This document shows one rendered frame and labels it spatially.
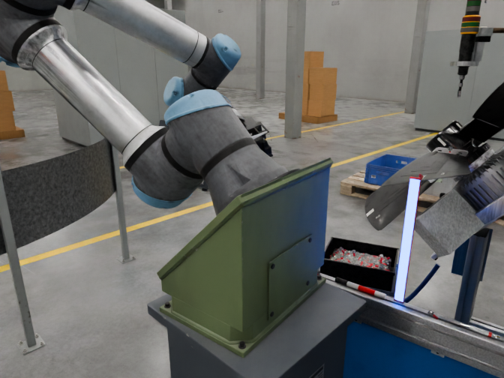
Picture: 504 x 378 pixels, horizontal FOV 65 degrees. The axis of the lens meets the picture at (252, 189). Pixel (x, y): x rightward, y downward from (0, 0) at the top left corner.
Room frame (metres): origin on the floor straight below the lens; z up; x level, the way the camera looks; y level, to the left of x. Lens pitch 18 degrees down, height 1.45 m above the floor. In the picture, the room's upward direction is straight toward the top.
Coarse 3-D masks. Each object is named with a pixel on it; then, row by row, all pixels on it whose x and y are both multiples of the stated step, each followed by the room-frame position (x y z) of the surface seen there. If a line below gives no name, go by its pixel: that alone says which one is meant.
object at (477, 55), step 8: (480, 32) 1.14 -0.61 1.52; (488, 32) 1.13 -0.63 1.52; (480, 40) 1.13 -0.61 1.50; (488, 40) 1.12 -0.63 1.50; (480, 48) 1.13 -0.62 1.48; (472, 56) 1.14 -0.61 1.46; (480, 56) 1.13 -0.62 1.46; (456, 64) 1.13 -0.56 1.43; (464, 64) 1.11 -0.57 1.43; (472, 64) 1.11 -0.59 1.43
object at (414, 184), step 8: (416, 184) 0.86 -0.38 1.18; (416, 192) 0.86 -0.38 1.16; (408, 200) 0.87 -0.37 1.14; (416, 200) 0.86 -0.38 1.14; (408, 208) 0.87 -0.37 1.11; (408, 216) 0.87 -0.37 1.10; (408, 224) 0.87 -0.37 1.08; (408, 232) 0.86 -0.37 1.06; (408, 240) 0.86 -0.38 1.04; (408, 248) 0.86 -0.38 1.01; (400, 256) 0.87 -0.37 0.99; (408, 256) 0.86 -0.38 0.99; (400, 264) 0.87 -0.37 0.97; (400, 272) 0.87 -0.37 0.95; (400, 280) 0.87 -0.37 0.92; (400, 288) 0.86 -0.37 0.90; (400, 296) 0.86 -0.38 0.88
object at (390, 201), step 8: (400, 184) 1.26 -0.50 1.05; (408, 184) 1.24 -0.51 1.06; (424, 184) 1.20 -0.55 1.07; (376, 192) 1.34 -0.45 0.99; (384, 192) 1.30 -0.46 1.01; (392, 192) 1.26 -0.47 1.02; (400, 192) 1.24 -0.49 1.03; (368, 200) 1.35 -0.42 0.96; (376, 200) 1.30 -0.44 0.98; (384, 200) 1.26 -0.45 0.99; (392, 200) 1.24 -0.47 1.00; (400, 200) 1.21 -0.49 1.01; (368, 208) 1.30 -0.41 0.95; (376, 208) 1.26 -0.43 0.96; (384, 208) 1.23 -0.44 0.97; (392, 208) 1.21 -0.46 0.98; (400, 208) 1.19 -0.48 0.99; (368, 216) 1.26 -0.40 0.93; (384, 216) 1.20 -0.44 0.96; (392, 216) 1.18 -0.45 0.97; (376, 224) 1.20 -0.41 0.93; (384, 224) 1.17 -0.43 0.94
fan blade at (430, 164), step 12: (432, 156) 1.11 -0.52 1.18; (444, 156) 1.09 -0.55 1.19; (456, 156) 1.08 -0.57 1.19; (408, 168) 1.07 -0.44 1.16; (420, 168) 1.03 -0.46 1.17; (432, 168) 1.01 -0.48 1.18; (444, 168) 0.99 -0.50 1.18; (456, 168) 0.98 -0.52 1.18; (468, 168) 0.97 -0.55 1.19; (396, 180) 1.01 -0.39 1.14; (408, 180) 0.98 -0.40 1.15
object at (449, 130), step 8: (456, 120) 1.24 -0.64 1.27; (448, 128) 1.20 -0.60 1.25; (456, 128) 1.20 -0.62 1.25; (440, 136) 1.20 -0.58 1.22; (448, 136) 1.19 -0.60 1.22; (456, 136) 1.18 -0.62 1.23; (464, 136) 1.18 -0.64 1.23; (432, 144) 1.22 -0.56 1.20; (440, 144) 1.20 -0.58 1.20; (448, 144) 1.18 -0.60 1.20; (456, 144) 1.17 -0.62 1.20; (464, 144) 1.17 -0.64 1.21; (472, 144) 1.19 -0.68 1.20; (488, 144) 1.18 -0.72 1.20; (472, 152) 1.16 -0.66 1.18; (480, 152) 1.14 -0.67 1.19; (472, 160) 1.13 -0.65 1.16
